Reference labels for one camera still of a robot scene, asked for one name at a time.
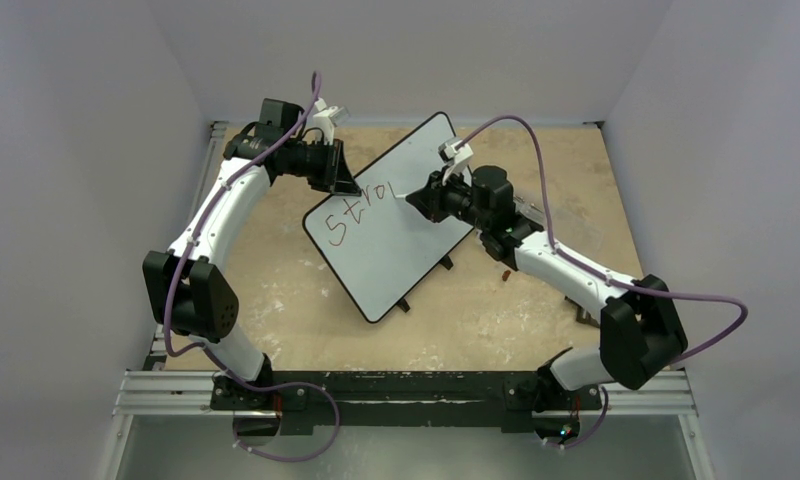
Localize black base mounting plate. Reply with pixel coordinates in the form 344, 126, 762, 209
210, 370, 603, 435

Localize aluminium extrusion rail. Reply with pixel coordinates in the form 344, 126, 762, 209
112, 370, 697, 416

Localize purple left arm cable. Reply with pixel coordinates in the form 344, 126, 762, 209
162, 71, 340, 463

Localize clear plastic screw box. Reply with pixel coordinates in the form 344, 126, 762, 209
514, 195, 603, 256

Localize white whiteboard black frame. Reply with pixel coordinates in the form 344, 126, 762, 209
302, 112, 471, 324

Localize black metal clamp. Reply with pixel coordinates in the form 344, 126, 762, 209
565, 297, 600, 329

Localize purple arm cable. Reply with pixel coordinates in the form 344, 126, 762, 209
162, 71, 340, 463
456, 115, 750, 450

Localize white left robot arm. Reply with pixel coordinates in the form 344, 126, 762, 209
142, 99, 362, 409

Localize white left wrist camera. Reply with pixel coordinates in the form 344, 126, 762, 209
312, 99, 349, 145

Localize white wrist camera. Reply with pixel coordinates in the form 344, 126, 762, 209
438, 137, 473, 186
312, 99, 349, 145

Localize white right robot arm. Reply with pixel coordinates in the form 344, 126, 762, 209
402, 166, 688, 407

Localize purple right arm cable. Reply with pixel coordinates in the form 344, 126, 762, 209
456, 115, 750, 450

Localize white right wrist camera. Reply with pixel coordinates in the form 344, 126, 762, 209
438, 137, 473, 186

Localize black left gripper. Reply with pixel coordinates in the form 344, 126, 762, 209
284, 137, 361, 195

